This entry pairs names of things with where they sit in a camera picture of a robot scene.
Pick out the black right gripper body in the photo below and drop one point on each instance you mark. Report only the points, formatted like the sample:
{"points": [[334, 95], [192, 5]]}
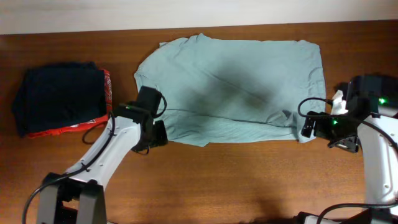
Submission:
{"points": [[326, 127]]}

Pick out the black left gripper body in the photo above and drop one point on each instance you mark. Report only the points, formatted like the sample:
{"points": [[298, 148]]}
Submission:
{"points": [[159, 135]]}

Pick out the light blue t-shirt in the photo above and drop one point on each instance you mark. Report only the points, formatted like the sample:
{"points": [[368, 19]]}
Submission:
{"points": [[235, 91]]}

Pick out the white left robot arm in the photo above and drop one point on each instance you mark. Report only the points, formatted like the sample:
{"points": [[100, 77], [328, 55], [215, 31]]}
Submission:
{"points": [[77, 196]]}

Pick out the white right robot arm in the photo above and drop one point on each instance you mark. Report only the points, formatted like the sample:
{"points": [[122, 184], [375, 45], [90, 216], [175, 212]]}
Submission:
{"points": [[363, 117]]}

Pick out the black garment at right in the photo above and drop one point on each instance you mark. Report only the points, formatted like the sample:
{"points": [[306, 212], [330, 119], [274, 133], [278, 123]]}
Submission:
{"points": [[345, 88]]}

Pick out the folded navy blue shirt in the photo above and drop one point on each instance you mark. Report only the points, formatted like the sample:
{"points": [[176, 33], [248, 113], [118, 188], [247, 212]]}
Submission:
{"points": [[59, 95]]}

